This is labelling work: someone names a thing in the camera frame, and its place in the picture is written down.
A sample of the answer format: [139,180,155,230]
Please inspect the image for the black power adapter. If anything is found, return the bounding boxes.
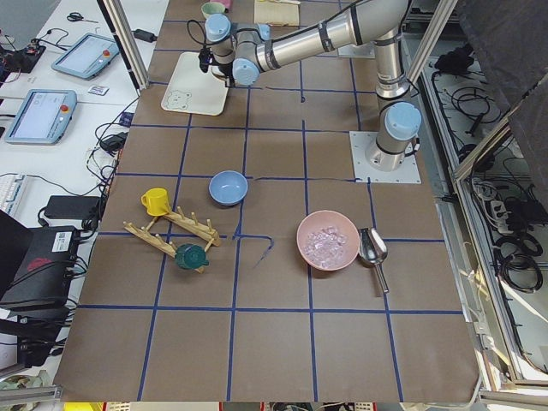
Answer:
[133,29,158,43]

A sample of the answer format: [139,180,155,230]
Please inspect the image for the cream bear tray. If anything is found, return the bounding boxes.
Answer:
[160,52,228,116]

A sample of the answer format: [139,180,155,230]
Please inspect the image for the blue bowl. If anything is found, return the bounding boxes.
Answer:
[209,170,248,206]

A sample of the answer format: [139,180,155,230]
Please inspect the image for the near teach pendant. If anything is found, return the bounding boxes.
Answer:
[5,89,77,145]

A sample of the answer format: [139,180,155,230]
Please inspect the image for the teach pendant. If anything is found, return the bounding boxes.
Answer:
[51,33,119,80]
[5,89,77,145]

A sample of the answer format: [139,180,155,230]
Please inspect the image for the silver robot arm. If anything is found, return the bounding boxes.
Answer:
[199,0,421,171]

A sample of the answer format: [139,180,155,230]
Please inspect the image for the pink bowl with ice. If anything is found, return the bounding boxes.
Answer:
[296,210,360,271]

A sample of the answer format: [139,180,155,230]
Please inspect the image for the dark green cup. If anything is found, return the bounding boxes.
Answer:
[175,243,209,271]

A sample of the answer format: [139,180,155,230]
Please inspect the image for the metal scoop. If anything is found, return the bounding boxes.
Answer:
[358,227,390,294]

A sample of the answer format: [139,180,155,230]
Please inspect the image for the white keyboard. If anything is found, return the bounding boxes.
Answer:
[1,174,28,216]

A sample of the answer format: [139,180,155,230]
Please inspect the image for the far teach pendant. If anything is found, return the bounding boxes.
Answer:
[51,33,119,80]

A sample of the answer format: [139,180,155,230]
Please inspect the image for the aluminium frame post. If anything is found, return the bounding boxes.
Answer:
[97,0,149,92]

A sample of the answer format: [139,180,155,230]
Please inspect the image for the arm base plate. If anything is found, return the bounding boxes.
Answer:
[337,42,375,60]
[349,131,421,184]

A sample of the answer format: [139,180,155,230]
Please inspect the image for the wooden peg rack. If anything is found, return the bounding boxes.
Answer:
[122,205,223,274]

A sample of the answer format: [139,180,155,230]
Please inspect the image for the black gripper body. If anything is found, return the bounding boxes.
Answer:
[199,46,235,87]

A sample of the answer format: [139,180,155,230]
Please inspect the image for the black electronics box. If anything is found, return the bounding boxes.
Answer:
[1,211,80,312]

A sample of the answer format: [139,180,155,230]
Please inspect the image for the mint green bowl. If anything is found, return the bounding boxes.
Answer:
[201,1,226,19]

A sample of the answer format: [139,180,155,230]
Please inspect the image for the yellow cup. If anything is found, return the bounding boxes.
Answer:
[140,188,171,217]

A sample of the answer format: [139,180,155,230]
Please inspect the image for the wooden cutting board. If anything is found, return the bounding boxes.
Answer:
[253,0,301,27]

